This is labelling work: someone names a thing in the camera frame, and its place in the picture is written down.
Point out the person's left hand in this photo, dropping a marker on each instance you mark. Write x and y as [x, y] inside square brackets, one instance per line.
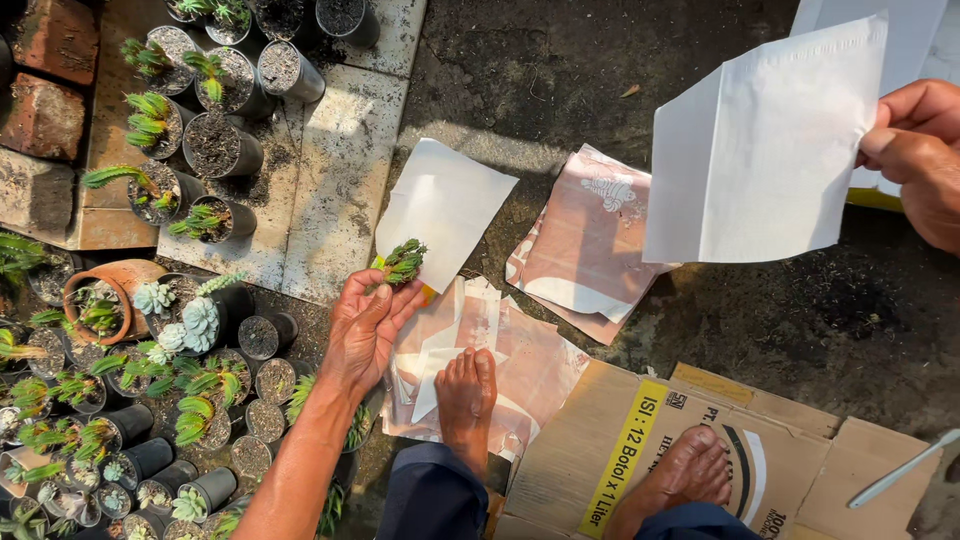
[360, 337]

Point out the person's right hand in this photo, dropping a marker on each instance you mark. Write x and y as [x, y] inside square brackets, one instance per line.
[930, 165]

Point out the small green cactus cutting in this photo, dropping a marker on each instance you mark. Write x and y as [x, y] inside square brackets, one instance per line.
[405, 262]

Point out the large white paper sheet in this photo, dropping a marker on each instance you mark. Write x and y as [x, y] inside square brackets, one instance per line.
[750, 150]

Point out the yellow strip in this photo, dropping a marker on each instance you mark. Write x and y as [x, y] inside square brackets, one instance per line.
[874, 199]

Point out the person's left foot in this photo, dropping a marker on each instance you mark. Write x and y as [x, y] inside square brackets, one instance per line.
[465, 397]

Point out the person's foot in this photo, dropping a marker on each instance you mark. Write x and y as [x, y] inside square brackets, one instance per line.
[679, 476]
[465, 397]

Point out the stack of white paper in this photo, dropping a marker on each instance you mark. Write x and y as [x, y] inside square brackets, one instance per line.
[915, 37]

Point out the large grey speckled tile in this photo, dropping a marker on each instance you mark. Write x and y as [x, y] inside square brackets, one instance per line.
[337, 187]

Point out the dark blue trousers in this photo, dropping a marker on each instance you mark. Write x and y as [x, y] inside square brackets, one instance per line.
[427, 495]

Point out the spread pile of pink sheets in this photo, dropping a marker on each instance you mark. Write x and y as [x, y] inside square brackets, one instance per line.
[540, 375]

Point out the cluster of potted succulents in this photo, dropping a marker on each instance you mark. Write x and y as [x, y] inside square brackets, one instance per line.
[150, 420]

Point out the rows of black cactus pots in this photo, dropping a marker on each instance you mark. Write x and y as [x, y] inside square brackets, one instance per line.
[217, 142]

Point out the terracotta pot with cactus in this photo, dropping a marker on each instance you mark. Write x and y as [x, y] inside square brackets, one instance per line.
[124, 277]

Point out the stack of pink printed sheets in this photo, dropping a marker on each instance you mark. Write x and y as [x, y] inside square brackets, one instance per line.
[585, 240]

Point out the beige floor tile slab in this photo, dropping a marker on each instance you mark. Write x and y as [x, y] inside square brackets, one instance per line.
[105, 217]

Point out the small grey speckled tile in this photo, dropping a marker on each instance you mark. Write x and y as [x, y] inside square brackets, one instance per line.
[397, 37]

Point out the white plastic knife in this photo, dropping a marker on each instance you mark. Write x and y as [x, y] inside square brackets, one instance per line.
[900, 471]

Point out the dry brown leaf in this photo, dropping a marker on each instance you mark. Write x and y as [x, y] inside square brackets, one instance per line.
[630, 91]

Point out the flattened brown cardboard box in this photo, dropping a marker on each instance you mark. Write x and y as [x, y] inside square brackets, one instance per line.
[825, 465]

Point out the person's right foot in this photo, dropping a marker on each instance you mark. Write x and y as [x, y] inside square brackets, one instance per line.
[679, 476]

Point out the grey stone block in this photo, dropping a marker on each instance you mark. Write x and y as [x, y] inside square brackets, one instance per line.
[34, 191]

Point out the red brick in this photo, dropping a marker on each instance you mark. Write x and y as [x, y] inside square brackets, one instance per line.
[41, 116]
[56, 37]

